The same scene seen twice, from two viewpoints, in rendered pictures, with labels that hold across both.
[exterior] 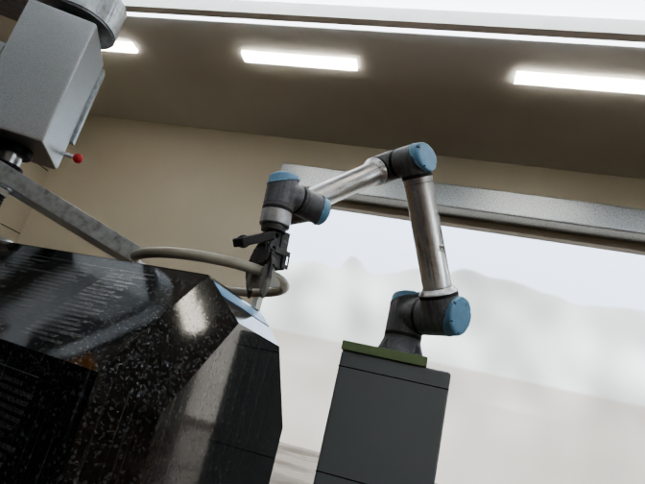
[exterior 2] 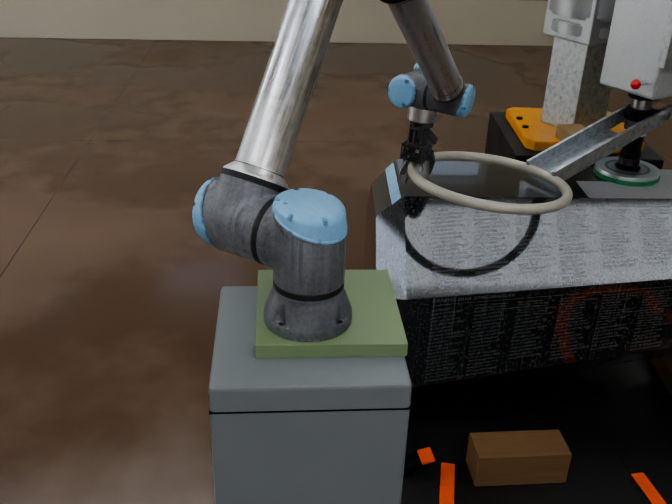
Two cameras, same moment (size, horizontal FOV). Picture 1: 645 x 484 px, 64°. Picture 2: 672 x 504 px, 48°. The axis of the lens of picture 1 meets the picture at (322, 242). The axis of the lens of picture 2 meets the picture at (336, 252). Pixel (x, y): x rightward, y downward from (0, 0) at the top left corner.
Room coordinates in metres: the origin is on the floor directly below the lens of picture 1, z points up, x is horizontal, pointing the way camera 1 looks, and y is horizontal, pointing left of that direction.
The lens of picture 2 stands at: (3.39, -0.82, 1.75)
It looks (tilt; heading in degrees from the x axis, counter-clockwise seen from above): 27 degrees down; 160
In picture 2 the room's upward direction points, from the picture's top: 2 degrees clockwise
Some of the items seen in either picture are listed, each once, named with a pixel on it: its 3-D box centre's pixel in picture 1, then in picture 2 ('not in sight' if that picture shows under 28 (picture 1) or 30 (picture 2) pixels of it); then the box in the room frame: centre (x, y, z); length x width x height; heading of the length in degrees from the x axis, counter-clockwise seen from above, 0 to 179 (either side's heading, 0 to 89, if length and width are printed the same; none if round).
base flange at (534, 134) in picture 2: not in sight; (571, 128); (0.75, 1.18, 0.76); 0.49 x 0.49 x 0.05; 71
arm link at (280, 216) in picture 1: (274, 220); (423, 114); (1.41, 0.15, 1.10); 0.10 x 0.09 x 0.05; 43
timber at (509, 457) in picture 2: not in sight; (517, 457); (1.85, 0.37, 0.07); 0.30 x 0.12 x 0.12; 77
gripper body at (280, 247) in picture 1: (272, 248); (418, 140); (1.42, 0.14, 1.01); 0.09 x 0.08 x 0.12; 134
